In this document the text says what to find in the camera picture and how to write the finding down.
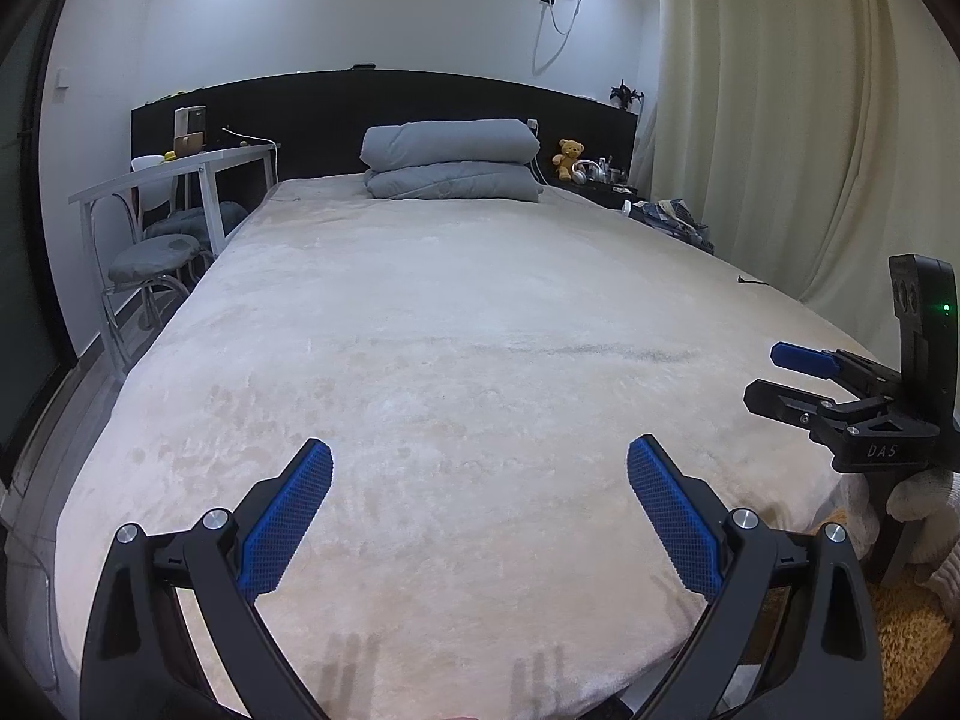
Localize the grey folded duvet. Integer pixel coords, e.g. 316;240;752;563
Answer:
360;118;545;204

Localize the dark glass door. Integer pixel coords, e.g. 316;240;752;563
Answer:
0;0;80;482

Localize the dark nightstand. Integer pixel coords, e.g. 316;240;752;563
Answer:
551;178;661;223

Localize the white power cable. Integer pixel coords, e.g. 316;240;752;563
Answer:
533;0;590;77

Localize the white chair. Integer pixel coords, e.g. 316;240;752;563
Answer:
130;155;179;227

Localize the pile of clothes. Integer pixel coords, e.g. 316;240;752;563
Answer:
641;197;718;255

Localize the bed with cream blanket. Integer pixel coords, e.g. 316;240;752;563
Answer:
52;177;901;720

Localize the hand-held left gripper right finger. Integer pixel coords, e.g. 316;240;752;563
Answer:
626;433;886;720

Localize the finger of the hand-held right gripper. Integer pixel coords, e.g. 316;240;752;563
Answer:
771;340;902;395
744;379;850;430

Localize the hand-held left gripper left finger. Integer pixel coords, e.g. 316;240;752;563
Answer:
79;436;335;720

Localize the chrome chair grey cushion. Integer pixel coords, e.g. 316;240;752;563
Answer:
79;191;218;373
142;201;250;257

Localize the black headboard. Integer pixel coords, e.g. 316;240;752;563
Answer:
131;69;643;190

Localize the white desk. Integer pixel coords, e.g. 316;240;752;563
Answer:
67;140;283;260

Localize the cream curtain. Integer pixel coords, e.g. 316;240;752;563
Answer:
646;0;960;385

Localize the brown teddy bear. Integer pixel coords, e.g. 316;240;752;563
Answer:
553;139;588;183

